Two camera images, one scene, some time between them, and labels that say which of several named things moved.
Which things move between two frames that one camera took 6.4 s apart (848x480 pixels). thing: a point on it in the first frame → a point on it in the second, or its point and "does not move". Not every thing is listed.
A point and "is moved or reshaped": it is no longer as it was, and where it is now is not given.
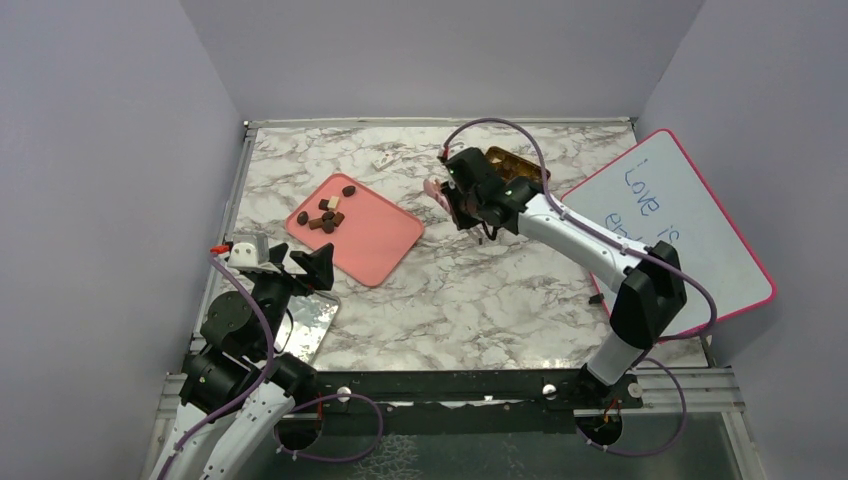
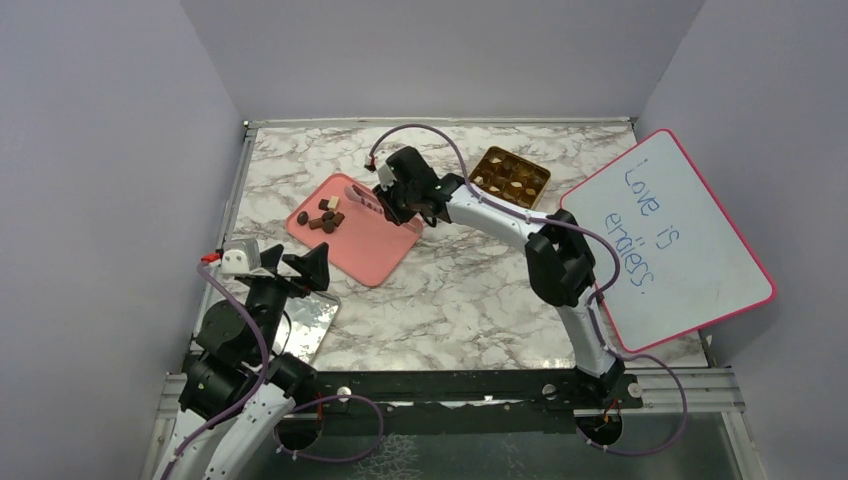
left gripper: (319, 267) does not move
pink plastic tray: (371, 239) does not move
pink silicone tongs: (433, 187) is moved or reshaped
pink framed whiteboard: (656, 193) does not move
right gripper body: (463, 206) → (398, 204)
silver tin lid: (306, 324) does not move
